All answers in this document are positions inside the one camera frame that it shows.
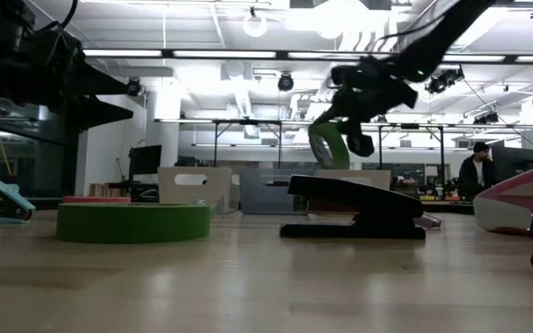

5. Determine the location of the black computer monitor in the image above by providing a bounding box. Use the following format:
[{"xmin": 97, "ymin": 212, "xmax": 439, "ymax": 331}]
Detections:
[
  {"xmin": 491, "ymin": 146, "xmax": 533, "ymax": 184},
  {"xmin": 129, "ymin": 144, "xmax": 163, "ymax": 177}
]

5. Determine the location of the white plastic bin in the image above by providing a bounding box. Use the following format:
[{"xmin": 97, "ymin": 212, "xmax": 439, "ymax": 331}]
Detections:
[{"xmin": 315, "ymin": 168, "xmax": 392, "ymax": 191}]

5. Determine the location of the black stapler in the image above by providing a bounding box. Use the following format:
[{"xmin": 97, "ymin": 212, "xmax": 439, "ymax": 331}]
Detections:
[{"xmin": 279, "ymin": 174, "xmax": 428, "ymax": 241}]

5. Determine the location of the black metal gantry frame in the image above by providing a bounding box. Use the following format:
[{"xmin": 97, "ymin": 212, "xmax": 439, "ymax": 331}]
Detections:
[
  {"xmin": 213, "ymin": 118, "xmax": 284, "ymax": 168},
  {"xmin": 377, "ymin": 122, "xmax": 446, "ymax": 186}
]

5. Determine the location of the round white ring lamp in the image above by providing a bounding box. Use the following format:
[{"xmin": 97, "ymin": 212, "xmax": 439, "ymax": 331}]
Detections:
[{"xmin": 242, "ymin": 9, "xmax": 269, "ymax": 38}]

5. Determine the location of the pink and white stapler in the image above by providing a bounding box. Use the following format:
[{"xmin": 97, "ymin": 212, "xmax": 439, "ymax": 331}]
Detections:
[{"xmin": 472, "ymin": 161, "xmax": 533, "ymax": 235}]

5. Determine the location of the green masking tape roll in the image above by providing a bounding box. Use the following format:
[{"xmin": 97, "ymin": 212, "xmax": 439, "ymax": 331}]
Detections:
[
  {"xmin": 306, "ymin": 120, "xmax": 352, "ymax": 170},
  {"xmin": 56, "ymin": 202, "xmax": 212, "ymax": 245}
]

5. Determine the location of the long ceiling light track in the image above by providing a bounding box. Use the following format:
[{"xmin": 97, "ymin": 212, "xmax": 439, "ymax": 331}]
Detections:
[{"xmin": 81, "ymin": 47, "xmax": 533, "ymax": 65}]

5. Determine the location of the pale clear plastic bin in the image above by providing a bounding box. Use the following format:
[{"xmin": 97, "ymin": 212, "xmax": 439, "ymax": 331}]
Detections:
[{"xmin": 157, "ymin": 166, "xmax": 242, "ymax": 216}]

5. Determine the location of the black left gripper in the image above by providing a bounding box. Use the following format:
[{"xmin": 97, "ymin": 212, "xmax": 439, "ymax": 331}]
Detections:
[{"xmin": 19, "ymin": 28, "xmax": 135, "ymax": 134}]

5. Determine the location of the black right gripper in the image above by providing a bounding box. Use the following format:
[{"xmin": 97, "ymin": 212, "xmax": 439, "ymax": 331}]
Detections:
[{"xmin": 312, "ymin": 55, "xmax": 419, "ymax": 158}]

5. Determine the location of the grey translucent plastic bin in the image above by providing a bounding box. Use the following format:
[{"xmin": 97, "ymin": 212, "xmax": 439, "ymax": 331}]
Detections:
[{"xmin": 239, "ymin": 167, "xmax": 316, "ymax": 216}]

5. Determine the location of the wooden crate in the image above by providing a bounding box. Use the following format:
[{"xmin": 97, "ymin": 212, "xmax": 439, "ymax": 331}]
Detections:
[{"xmin": 88, "ymin": 182, "xmax": 131, "ymax": 199}]

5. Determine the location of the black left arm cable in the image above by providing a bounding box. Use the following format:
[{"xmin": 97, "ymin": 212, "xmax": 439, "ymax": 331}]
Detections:
[{"xmin": 34, "ymin": 0, "xmax": 81, "ymax": 33}]

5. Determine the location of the teal staple remover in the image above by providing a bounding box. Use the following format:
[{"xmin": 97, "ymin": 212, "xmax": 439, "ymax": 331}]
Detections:
[{"xmin": 0, "ymin": 179, "xmax": 36, "ymax": 222}]

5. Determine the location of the person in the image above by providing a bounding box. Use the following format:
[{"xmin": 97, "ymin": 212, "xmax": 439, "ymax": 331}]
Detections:
[{"xmin": 457, "ymin": 141, "xmax": 497, "ymax": 201}]

